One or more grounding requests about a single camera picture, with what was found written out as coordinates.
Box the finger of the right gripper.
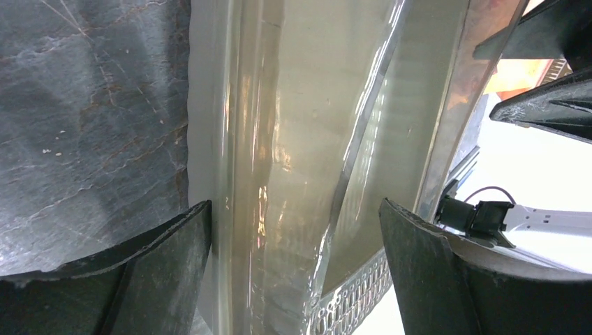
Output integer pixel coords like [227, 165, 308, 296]
[489, 69, 591, 144]
[501, 0, 591, 70]

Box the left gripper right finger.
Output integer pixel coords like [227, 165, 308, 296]
[379, 199, 591, 334]

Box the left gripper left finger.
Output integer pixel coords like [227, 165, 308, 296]
[1, 200, 212, 334]

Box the grey translucent litter box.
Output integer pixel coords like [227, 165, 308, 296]
[188, 1, 526, 334]

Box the pink litter bag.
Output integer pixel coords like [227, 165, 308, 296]
[483, 59, 554, 101]

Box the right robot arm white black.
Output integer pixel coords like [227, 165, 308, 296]
[436, 1, 591, 248]

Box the slotted cable duct rail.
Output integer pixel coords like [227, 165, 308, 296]
[309, 249, 392, 334]

